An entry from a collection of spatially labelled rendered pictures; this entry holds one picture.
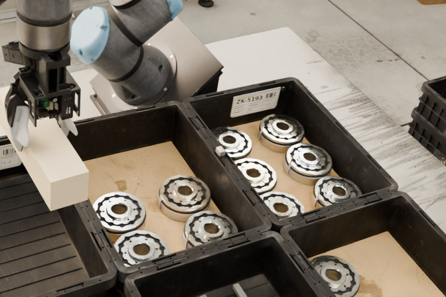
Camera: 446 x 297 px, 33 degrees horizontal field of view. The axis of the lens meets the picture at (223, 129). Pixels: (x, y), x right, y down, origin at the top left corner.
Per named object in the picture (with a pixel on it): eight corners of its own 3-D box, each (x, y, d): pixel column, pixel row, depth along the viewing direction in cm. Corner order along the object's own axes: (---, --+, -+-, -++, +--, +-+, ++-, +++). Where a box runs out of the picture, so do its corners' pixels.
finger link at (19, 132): (12, 170, 114) (28, 121, 109) (-1, 146, 117) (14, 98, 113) (32, 169, 116) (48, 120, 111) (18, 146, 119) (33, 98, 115)
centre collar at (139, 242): (123, 246, 135) (123, 243, 135) (147, 237, 138) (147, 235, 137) (135, 265, 132) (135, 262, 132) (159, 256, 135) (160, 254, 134)
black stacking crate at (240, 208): (44, 172, 154) (43, 130, 147) (173, 142, 168) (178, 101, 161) (117, 320, 129) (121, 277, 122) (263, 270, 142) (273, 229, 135)
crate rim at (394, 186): (178, 107, 162) (179, 99, 160) (293, 83, 175) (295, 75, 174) (273, 237, 136) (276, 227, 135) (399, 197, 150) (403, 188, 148)
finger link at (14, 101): (1, 127, 113) (16, 79, 109) (-2, 121, 114) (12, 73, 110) (30, 127, 116) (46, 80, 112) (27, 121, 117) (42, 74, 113)
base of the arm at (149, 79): (107, 84, 186) (83, 65, 179) (148, 39, 186) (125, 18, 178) (137, 116, 177) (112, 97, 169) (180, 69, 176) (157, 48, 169)
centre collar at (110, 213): (101, 205, 142) (102, 203, 142) (126, 199, 145) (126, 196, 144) (111, 223, 139) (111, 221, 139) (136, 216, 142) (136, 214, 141)
